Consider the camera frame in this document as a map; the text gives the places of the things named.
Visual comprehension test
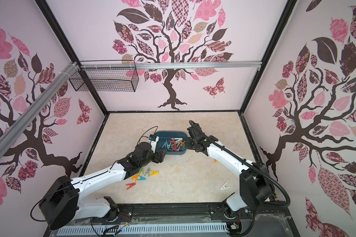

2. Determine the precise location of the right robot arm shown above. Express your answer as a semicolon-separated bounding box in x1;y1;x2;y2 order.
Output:
187;120;275;213

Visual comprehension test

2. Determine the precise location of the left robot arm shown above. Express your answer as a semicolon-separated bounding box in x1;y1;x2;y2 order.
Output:
39;142;167;230

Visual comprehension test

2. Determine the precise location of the teal plastic storage box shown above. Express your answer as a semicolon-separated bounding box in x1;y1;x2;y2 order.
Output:
155;131;188;155

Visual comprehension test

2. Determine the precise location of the yellow clothespin left pile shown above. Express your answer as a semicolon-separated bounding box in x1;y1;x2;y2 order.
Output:
149;170;159;176

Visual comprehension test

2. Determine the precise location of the light blue clothespin front left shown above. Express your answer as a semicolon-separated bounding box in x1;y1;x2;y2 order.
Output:
137;176;146;181

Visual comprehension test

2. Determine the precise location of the orange clothespin front left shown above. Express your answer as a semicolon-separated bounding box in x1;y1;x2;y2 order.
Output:
132;174;139;182

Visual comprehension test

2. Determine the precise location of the white clothespin near right base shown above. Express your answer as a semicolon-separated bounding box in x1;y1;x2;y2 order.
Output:
220;180;230;190

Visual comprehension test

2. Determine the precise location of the black corrugated cable hose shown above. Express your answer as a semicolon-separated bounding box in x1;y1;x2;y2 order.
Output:
189;119;291;207

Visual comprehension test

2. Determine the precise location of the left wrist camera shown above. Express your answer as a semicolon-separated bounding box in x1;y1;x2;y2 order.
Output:
148;134;157;142

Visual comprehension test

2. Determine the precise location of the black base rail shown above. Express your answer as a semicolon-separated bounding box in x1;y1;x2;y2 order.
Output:
44;197;284;230

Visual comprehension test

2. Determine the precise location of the black wire mesh basket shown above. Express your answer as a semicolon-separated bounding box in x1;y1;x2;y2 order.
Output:
69;59;139;92

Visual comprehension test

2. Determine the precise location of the white slotted cable duct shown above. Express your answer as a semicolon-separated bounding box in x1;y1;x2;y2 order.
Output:
51;223;228;237

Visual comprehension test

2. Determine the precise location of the aluminium rail on back wall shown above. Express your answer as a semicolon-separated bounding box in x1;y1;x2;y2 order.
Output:
80;61;262;70

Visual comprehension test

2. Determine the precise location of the aluminium rail on wall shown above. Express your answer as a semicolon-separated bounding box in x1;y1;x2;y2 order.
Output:
0;62;79;159
80;61;262;70

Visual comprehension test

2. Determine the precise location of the aluminium rail on left wall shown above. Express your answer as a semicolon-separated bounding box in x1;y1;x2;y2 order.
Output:
0;62;79;159

